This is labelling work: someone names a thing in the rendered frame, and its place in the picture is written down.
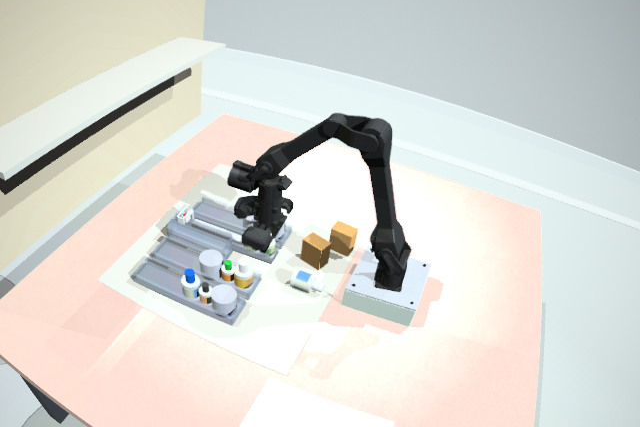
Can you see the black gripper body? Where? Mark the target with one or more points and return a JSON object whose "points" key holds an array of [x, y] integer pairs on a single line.
{"points": [[268, 217]]}

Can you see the orange-brown block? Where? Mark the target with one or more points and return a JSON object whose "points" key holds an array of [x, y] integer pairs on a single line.
{"points": [[343, 238], [315, 251]]}

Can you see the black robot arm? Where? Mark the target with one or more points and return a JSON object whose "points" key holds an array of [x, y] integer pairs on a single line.
{"points": [[373, 137]]}

